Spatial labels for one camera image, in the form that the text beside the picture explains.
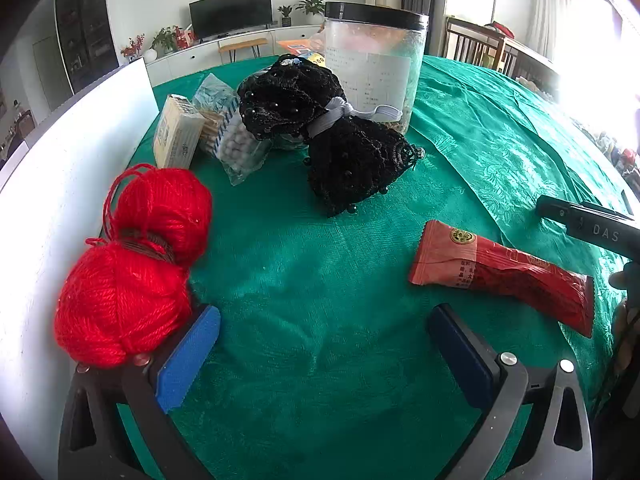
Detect sheer white window curtain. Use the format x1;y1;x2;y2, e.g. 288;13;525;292
525;0;591;61

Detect bushy green potted plant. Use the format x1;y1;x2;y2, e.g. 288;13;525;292
150;26;183;53

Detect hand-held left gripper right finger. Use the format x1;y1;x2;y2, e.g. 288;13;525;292
426;303;593;480

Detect white board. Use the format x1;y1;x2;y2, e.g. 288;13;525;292
0;57;166;461

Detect blue patterned bag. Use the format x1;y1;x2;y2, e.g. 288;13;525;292
192;74;241;156

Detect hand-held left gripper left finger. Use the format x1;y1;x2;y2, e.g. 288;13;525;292
59;304;222;480

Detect dark display cabinet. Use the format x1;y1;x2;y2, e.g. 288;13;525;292
54;0;121;96

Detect white television cabinet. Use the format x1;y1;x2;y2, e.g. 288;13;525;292
145;24;326;73

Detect red flowers in white vase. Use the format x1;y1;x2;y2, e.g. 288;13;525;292
120;34;158;63

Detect black beaded lace cloth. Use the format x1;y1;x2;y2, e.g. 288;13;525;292
236;54;425;218

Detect wooden stool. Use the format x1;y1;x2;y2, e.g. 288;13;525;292
218;37;269;63

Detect black television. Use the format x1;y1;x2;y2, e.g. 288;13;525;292
188;0;273;41

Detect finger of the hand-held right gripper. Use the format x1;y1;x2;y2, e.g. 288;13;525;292
536;196;586;222

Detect person's right hand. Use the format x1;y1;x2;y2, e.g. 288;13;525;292
611;300;640;376

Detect orange book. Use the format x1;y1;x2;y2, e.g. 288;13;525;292
276;37;326;58

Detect cream cardboard box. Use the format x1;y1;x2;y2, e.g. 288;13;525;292
152;94;207;170

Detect large leafy potted plant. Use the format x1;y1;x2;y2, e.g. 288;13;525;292
295;0;328;26

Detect pile of household clutter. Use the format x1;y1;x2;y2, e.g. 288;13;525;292
575;115;640;181

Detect red yarn skein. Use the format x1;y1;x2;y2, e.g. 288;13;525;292
54;162;213;370

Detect clear plastic jar black lid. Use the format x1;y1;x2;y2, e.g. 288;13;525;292
322;1;431;136

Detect red snack packet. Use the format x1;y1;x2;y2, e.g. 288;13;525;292
408;220;596;338

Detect wooden slatted chair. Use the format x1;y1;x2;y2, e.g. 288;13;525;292
444;16;503;68
500;37;558;96

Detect green tablecloth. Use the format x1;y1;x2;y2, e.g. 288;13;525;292
100;54;640;480

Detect clear bag of white beads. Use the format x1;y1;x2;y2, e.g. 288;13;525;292
215;110;273;187

